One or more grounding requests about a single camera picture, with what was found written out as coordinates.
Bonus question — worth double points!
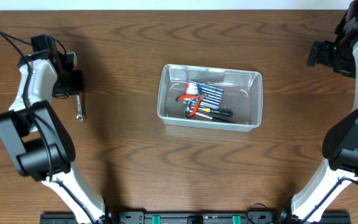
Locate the precision screwdriver set case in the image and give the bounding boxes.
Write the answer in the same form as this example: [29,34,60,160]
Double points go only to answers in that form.
[184,80,224,109]

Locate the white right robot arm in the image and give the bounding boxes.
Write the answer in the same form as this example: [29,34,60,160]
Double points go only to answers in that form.
[275,1,358,223]

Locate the silver combination wrench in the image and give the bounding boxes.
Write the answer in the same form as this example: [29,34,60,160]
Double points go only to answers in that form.
[76,93,85,121]

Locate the yellow black screwdriver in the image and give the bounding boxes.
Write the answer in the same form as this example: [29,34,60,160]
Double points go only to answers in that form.
[198,108,233,117]

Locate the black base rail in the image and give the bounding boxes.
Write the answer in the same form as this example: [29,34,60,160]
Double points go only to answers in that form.
[39,209,352,224]

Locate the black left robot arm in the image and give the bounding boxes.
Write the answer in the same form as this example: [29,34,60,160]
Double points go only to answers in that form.
[0,34,112,223]

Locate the claw hammer black handle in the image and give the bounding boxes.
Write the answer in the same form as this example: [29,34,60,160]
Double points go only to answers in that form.
[183,105,234,123]

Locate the orange handled pliers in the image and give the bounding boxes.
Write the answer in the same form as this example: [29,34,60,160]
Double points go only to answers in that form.
[175,93,206,118]

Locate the clear plastic container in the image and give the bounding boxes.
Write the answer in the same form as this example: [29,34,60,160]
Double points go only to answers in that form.
[157,64,263,132]

